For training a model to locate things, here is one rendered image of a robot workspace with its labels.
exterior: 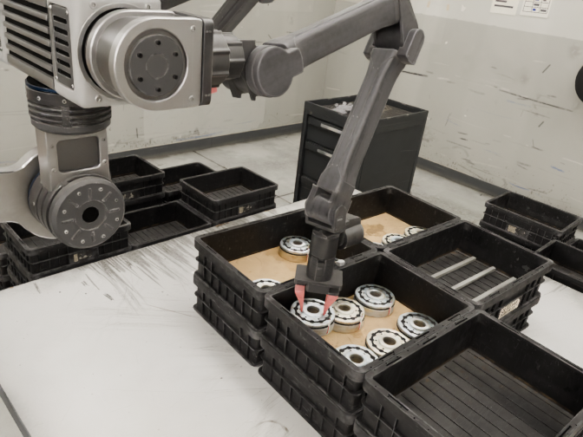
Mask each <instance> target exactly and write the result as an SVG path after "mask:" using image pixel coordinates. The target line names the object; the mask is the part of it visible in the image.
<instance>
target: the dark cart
mask: <svg viewBox="0 0 583 437"><path fill-rule="evenodd" d="M356 97H357V95H347V96H339V97H332V98H325V99H318V100H311V101H305V108H304V116H303V123H302V130H301V138H300V145H299V152H298V166H297V173H296V180H295V188H294V195H293V202H292V203H294V202H298V201H300V200H303V199H307V198H308V196H309V194H310V191H311V189H312V186H313V185H314V186H316V185H317V183H318V180H319V177H320V175H321V173H322V172H323V171H324V170H325V168H326V167H327V165H328V163H329V161H330V159H331V156H332V155H333V152H334V150H335V148H336V145H337V142H338V140H339V138H340V135H341V133H342V131H343V129H344V125H345V122H346V121H347V119H348V116H349V114H350V113H348V114H342V113H339V112H337V111H335V110H332V109H334V108H335V106H334V105H335V104H336V103H338V104H339V105H342V103H341V102H342V101H345V102H346V105H348V104H349V103H351V104H352V105H353V104H354V101H355V99H356ZM386 105H388V106H389V107H391V108H392V109H391V110H387V111H384V113H382V115H381V118H380V120H379V122H378V124H377V128H376V130H375V133H374V134H373V137H372V139H371V142H370V144H369V147H368V149H367V152H366V154H365V156H364V159H363V162H362V164H361V166H360V169H359V172H358V175H357V180H356V184H355V189H357V190H358V191H360V192H366V191H369V190H373V189H377V188H380V187H383V186H395V187H397V188H399V189H401V190H403V191H405V192H408V193H410V190H411V186H412V182H413V178H414V174H415V170H416V163H417V160H418V155H419V152H420V147H421V144H422V140H423V133H424V128H425V125H426V121H427V117H428V113H429V110H425V109H422V108H418V107H414V106H411V105H409V104H405V103H402V102H400V101H394V100H391V99H388V100H387V103H386Z"/></svg>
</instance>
